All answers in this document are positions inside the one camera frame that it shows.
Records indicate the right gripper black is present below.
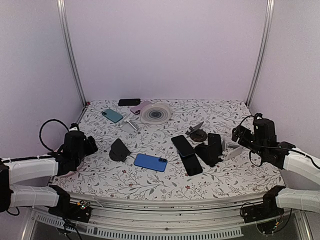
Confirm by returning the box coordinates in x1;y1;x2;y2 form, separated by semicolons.
232;124;266;159

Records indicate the white silver phone stand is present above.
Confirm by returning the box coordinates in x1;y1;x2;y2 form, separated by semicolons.
221;138;244;161

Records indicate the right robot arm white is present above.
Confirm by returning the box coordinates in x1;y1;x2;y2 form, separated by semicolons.
231;116;320;218

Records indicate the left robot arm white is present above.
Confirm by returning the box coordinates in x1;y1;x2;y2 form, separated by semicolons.
0;130;98;218

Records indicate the black round folding stand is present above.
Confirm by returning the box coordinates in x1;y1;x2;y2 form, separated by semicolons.
109;138;132;162

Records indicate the teal phone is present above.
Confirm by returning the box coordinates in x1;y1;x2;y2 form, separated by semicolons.
101;108;123;123

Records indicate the small black phone on stand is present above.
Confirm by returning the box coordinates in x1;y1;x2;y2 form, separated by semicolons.
207;133;223;156

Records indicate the black clamp phone stand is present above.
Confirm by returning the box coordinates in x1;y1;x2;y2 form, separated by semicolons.
195;143;223;167

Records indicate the silver folding phone stand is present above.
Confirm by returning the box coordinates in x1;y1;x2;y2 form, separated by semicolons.
119;114;140;135

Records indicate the round wooden base stand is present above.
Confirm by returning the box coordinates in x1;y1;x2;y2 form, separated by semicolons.
185;121;207;143

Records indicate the black phone at back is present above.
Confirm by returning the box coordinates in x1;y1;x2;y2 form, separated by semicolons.
118;98;141;106

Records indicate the pink phone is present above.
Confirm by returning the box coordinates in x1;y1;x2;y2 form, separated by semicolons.
130;100;151;115

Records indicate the black phone on table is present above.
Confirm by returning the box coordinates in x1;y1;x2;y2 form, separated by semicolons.
180;154;203;176

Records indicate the blue phone face down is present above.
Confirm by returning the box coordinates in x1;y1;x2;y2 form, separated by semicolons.
133;153;168;172

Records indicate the white round dish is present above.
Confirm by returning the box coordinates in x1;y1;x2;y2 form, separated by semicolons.
139;103;172;125

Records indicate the floral table mat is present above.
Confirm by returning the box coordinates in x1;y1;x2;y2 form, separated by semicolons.
52;99;284;201

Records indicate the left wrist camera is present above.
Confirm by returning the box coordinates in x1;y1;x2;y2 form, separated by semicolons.
68;123;80;133

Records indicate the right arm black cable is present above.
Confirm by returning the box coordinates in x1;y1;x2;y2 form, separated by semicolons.
237;114;320;176

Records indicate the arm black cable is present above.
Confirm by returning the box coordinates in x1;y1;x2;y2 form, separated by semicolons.
237;114;320;176
38;118;70;153

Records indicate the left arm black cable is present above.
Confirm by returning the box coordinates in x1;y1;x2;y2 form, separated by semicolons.
38;118;70;153

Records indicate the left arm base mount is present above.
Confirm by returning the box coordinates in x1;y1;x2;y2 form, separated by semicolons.
48;185;92;223

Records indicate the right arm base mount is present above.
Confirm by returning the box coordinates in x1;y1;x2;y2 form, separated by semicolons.
239;185;286;223

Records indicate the front aluminium rail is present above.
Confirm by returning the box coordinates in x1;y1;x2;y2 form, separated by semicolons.
21;193;317;240

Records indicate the right aluminium frame post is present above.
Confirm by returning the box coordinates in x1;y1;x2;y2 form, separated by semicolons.
245;0;275;108

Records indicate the aluminium frame post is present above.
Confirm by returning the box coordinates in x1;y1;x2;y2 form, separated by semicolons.
245;0;275;108
56;0;87;108

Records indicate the left aluminium frame post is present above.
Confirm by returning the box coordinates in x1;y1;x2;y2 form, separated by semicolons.
56;0;87;108

